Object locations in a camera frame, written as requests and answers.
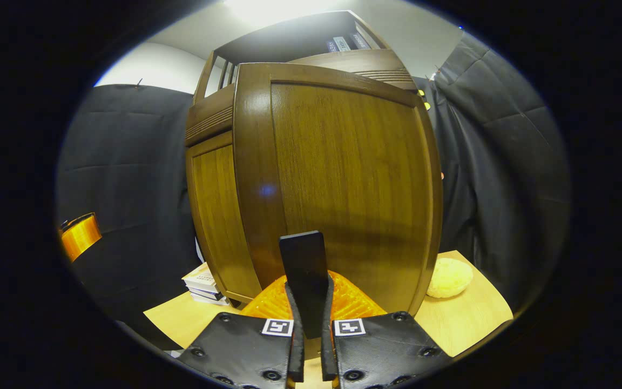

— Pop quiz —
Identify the wooden double-door shoe cabinet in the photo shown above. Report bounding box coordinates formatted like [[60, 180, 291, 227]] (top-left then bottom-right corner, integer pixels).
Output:
[[184, 10, 420, 310]]

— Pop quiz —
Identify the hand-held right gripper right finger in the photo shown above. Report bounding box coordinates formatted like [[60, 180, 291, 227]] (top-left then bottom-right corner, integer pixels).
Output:
[[321, 270, 452, 389]]

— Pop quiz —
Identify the black backdrop cloth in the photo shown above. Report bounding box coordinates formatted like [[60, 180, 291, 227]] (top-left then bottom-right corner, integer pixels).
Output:
[[55, 32, 572, 346]]

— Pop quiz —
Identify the round yellow sponge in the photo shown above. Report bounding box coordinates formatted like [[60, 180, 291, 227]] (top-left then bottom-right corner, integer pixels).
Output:
[[426, 258, 474, 299]]

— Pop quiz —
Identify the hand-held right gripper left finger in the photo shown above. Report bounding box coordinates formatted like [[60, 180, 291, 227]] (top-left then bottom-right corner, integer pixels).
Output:
[[176, 273, 306, 389]]

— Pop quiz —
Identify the wooden shoe cabinet door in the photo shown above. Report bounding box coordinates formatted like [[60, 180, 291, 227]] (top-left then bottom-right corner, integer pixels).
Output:
[[234, 62, 444, 339], [187, 131, 262, 304]]

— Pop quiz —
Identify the large ceiling light panel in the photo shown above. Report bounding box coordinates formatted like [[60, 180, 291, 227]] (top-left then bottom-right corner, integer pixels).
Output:
[[224, 0, 344, 25]]

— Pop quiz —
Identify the stack of flat books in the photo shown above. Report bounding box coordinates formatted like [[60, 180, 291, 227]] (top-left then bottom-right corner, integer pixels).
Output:
[[181, 263, 231, 306]]

